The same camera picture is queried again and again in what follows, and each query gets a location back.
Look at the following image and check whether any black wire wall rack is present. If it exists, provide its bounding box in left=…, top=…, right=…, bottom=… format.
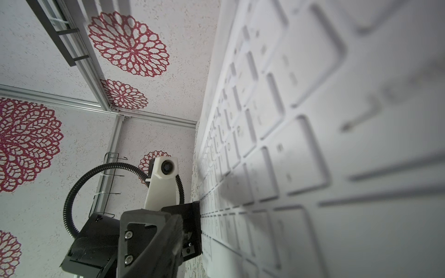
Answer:
left=89, top=152, right=127, bottom=218

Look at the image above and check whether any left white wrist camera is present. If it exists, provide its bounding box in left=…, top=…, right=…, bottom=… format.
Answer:
left=143, top=156, right=178, bottom=212

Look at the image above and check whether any white keyboard back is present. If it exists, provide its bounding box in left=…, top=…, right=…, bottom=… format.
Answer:
left=196, top=1, right=445, bottom=278

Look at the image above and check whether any grey wall shelf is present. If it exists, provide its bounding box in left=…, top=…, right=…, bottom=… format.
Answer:
left=26, top=0, right=89, bottom=67

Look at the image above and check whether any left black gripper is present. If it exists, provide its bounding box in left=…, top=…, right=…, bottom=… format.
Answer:
left=60, top=200, right=202, bottom=278

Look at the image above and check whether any left black cable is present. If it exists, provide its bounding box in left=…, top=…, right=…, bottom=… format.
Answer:
left=62, top=161, right=185, bottom=240

